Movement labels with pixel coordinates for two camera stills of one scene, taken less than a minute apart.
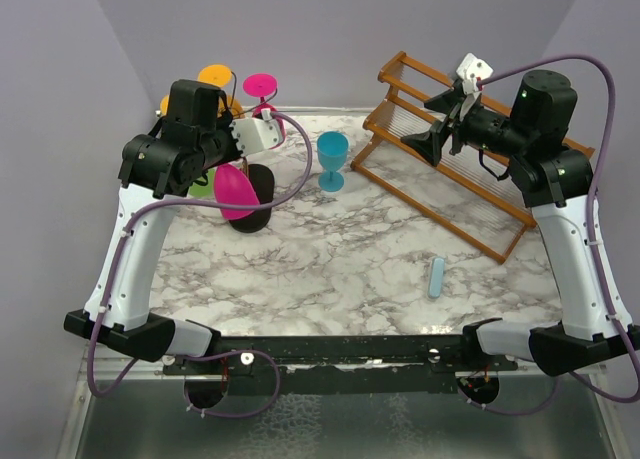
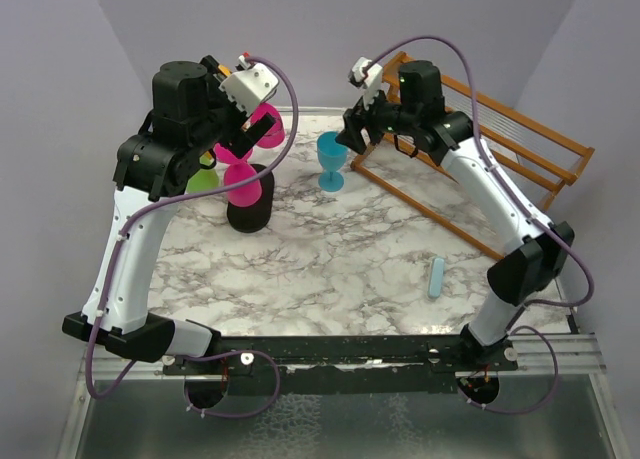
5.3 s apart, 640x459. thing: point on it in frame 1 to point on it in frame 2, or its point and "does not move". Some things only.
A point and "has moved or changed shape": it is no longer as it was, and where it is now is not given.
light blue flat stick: (435, 282) does not move
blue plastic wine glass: (332, 150) does not move
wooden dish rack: (470, 197) does not move
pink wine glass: (232, 185) has moved or changed shape
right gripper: (429, 143) to (357, 118)
